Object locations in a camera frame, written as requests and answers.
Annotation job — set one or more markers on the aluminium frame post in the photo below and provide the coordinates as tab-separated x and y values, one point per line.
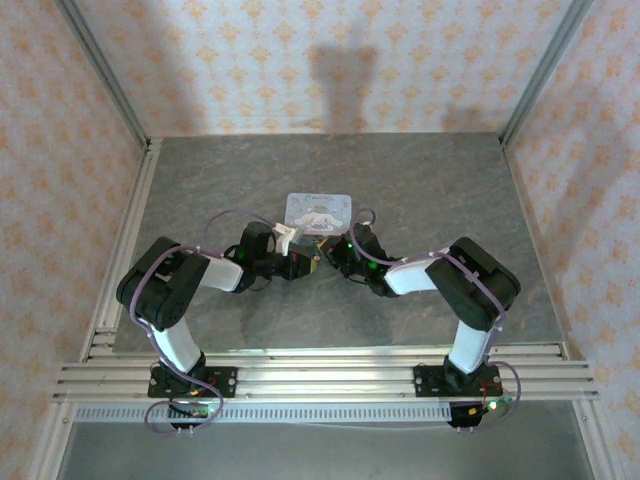
542	70
102	70

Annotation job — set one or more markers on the aluminium front rail beam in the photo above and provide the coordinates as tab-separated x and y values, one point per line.
325	375

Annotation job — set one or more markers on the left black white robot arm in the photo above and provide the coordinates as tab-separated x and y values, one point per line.
170	280

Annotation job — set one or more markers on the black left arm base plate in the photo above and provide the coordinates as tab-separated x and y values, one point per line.
225	382

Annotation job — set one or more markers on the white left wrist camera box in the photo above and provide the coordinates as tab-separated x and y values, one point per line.
286	237

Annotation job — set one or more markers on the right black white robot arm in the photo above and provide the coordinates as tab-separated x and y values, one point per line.
470	280

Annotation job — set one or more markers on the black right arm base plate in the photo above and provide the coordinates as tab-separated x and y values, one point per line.
427	382

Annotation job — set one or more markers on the small circuit board green LED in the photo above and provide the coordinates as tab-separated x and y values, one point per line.
492	405
200	411

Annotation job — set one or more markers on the aluminium side rail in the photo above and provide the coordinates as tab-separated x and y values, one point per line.
142	200
525	215

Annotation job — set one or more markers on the cartoon print tin box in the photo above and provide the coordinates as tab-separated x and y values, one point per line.
320	212

